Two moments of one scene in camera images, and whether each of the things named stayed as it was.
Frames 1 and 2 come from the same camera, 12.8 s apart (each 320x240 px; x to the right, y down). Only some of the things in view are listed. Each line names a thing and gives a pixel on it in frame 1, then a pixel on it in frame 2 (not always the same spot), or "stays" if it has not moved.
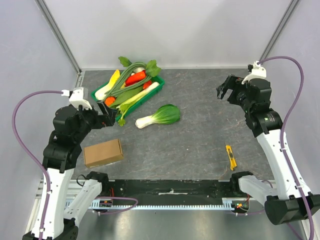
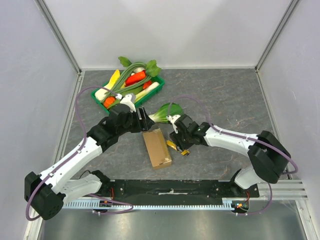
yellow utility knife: (231, 157) → (185, 152)
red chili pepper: (139, 75) stays
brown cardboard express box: (103, 153) → (158, 149)
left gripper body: (105, 119) → (139, 125)
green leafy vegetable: (151, 67) stays
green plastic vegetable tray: (160, 86) stays
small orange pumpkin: (109, 100) stays
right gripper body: (231, 87) → (177, 141)
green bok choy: (166, 114) stays
